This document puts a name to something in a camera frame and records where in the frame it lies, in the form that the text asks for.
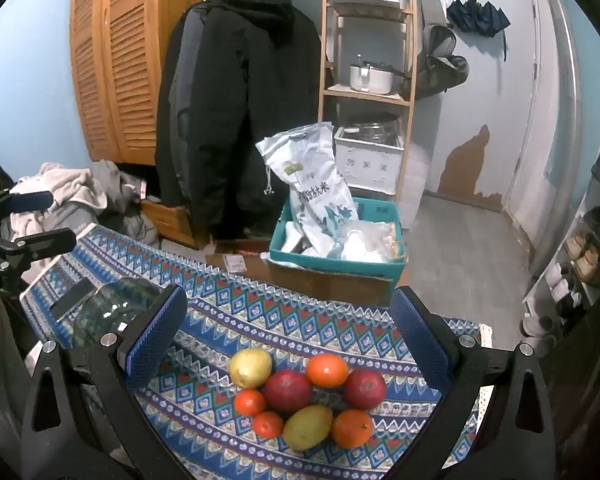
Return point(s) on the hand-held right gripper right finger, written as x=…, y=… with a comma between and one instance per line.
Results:
x=422, y=340

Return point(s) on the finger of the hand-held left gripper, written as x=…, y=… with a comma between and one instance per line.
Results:
x=40, y=242
x=30, y=201

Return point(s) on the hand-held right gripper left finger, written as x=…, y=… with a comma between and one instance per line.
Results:
x=155, y=335

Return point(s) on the clear glass leaf plate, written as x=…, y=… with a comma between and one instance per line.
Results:
x=112, y=305

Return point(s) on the large orange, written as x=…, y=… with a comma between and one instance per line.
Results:
x=352, y=428
x=327, y=370

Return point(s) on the small orange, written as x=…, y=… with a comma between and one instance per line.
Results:
x=250, y=402
x=268, y=424

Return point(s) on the yellow mango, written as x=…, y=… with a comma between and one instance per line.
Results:
x=307, y=427

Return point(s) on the pale pink cloth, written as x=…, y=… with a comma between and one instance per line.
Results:
x=55, y=185

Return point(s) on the grey garment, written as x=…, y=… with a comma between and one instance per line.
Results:
x=115, y=200

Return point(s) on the cardboard box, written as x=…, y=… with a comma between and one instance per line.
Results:
x=330, y=290

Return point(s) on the small white card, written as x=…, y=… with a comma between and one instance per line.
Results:
x=235, y=263

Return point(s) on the white slipper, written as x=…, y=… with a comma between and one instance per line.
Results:
x=532, y=325

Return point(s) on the clear plastic bag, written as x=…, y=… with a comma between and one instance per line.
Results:
x=365, y=245

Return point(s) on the wooden drawer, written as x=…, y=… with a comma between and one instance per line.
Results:
x=172, y=220

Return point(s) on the teal box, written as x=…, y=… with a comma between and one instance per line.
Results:
x=325, y=270

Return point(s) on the blue patterned tablecloth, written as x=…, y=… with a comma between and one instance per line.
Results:
x=280, y=320

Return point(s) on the dark red apple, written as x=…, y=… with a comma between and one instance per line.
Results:
x=288, y=391

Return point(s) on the white shoe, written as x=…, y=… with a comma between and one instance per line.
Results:
x=560, y=285

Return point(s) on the wooden louvered wardrobe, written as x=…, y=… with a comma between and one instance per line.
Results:
x=125, y=60

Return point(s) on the brown shoe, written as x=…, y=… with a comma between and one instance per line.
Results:
x=577, y=245
x=592, y=266

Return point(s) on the white plastic basket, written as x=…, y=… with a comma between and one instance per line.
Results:
x=367, y=165

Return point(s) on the white rice bag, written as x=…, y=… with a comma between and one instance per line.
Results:
x=315, y=185

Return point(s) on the white shoe rack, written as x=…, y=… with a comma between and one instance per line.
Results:
x=587, y=195

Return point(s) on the black hanging jacket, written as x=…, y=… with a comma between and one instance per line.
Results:
x=230, y=110

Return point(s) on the steel pot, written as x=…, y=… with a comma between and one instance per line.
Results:
x=375, y=125

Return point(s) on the white door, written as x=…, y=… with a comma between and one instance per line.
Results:
x=540, y=110

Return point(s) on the white cooking pot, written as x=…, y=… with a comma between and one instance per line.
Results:
x=370, y=80

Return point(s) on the grey hanging bag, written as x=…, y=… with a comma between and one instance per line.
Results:
x=440, y=70

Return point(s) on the wooden shelf rack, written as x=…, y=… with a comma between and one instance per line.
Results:
x=327, y=50

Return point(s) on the dark blue umbrella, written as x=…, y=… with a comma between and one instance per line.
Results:
x=475, y=15

